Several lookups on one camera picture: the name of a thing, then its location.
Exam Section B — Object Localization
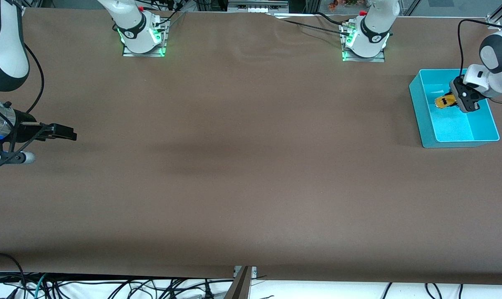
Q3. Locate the yellow beetle toy car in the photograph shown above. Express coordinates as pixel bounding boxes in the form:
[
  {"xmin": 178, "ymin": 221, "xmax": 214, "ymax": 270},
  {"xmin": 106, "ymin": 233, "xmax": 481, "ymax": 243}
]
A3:
[{"xmin": 435, "ymin": 94, "xmax": 458, "ymax": 111}]

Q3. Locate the teal plastic bin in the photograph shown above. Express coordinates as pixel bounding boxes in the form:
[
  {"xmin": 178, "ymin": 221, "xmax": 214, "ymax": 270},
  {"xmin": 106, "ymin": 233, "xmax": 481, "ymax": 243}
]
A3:
[{"xmin": 409, "ymin": 69, "xmax": 501, "ymax": 149}]

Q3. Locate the orange background object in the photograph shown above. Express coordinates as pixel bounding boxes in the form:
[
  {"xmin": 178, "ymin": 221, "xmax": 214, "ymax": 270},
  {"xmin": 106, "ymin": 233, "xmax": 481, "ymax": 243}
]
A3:
[{"xmin": 328, "ymin": 0, "xmax": 359, "ymax": 11}]

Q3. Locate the brown table cover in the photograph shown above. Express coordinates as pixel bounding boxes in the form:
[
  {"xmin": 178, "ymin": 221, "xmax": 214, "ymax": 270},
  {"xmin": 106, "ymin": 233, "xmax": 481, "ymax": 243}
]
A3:
[{"xmin": 0, "ymin": 7, "xmax": 502, "ymax": 286}]

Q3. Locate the white power strip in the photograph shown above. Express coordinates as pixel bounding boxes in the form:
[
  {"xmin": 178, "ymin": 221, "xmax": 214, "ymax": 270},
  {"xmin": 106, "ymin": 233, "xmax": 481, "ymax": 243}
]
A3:
[{"xmin": 228, "ymin": 0, "xmax": 289, "ymax": 13}]

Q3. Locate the dark metal table strut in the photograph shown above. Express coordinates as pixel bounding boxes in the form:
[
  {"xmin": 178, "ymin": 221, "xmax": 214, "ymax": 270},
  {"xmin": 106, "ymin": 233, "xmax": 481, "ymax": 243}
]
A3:
[{"xmin": 224, "ymin": 267, "xmax": 253, "ymax": 299}]

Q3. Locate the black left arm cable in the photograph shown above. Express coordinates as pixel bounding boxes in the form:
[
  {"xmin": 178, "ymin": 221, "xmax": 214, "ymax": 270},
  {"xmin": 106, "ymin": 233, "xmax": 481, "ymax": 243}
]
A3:
[{"xmin": 458, "ymin": 19, "xmax": 502, "ymax": 104}]

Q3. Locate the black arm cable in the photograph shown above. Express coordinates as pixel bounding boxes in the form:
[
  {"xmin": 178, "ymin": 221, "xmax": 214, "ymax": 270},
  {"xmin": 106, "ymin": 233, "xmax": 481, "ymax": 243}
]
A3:
[
  {"xmin": 458, "ymin": 19, "xmax": 502, "ymax": 104},
  {"xmin": 24, "ymin": 44, "xmax": 45, "ymax": 115}
]

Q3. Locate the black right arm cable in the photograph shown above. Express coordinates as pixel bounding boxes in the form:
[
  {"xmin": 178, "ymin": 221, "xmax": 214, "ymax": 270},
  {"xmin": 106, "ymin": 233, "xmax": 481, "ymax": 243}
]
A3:
[{"xmin": 24, "ymin": 44, "xmax": 45, "ymax": 115}]

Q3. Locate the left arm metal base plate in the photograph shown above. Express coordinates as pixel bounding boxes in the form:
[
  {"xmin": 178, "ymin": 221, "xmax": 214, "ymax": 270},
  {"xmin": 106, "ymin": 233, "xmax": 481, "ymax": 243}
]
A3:
[{"xmin": 342, "ymin": 23, "xmax": 386, "ymax": 63}]

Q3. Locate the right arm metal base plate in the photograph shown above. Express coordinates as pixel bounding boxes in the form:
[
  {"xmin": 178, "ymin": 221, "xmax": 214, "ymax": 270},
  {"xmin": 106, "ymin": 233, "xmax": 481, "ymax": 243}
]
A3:
[{"xmin": 122, "ymin": 19, "xmax": 168, "ymax": 58}]

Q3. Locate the black looped floor cable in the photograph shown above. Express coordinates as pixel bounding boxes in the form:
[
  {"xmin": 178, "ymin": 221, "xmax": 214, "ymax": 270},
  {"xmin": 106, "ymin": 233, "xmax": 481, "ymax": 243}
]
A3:
[{"xmin": 0, "ymin": 252, "xmax": 25, "ymax": 287}]

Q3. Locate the short black base cable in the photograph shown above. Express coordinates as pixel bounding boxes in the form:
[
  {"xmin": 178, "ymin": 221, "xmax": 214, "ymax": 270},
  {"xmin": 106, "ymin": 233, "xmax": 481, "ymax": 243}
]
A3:
[{"xmin": 315, "ymin": 12, "xmax": 351, "ymax": 26}]

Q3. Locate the teal floor cable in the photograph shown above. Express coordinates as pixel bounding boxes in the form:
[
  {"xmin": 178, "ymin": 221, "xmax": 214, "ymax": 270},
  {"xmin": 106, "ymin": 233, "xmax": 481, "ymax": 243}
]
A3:
[{"xmin": 34, "ymin": 273, "xmax": 48, "ymax": 299}]

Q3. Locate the black right base cable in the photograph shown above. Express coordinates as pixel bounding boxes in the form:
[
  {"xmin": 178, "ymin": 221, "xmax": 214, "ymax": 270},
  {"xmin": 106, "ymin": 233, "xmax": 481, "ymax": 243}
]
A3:
[{"xmin": 151, "ymin": 0, "xmax": 187, "ymax": 29}]

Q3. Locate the long black base cable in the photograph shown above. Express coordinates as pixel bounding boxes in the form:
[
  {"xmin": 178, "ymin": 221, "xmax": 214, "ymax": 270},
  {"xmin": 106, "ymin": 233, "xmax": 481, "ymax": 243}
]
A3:
[{"xmin": 267, "ymin": 12, "xmax": 353, "ymax": 37}]

